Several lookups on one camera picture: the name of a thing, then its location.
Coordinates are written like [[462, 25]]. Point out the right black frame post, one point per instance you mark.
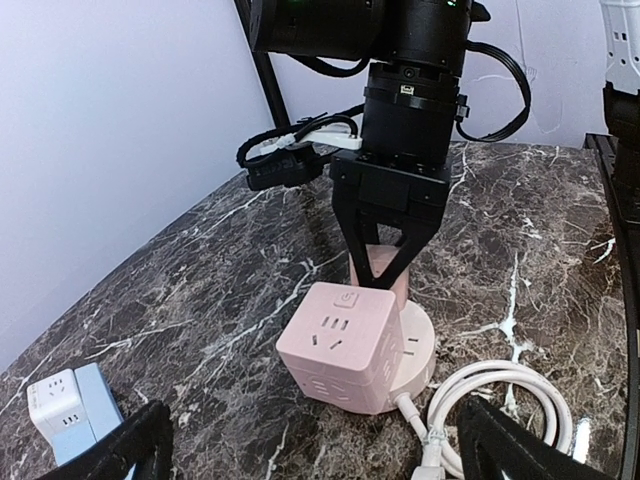
[[264, 69]]

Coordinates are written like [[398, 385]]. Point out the pink small plug adapter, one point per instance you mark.
[[380, 258]]

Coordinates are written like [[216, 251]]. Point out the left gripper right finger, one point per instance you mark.
[[493, 446]]

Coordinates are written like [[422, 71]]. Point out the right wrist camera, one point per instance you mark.
[[285, 156]]

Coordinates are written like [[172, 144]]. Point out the pink round power strip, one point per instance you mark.
[[416, 366]]

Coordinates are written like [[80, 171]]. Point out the blue power strip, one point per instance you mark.
[[100, 406]]

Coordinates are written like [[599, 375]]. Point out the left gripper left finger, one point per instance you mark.
[[141, 446]]

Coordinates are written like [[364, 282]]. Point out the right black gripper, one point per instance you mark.
[[400, 177]]

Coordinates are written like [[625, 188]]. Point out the pink cube socket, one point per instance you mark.
[[343, 346]]

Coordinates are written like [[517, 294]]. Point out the white cube socket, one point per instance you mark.
[[55, 404]]

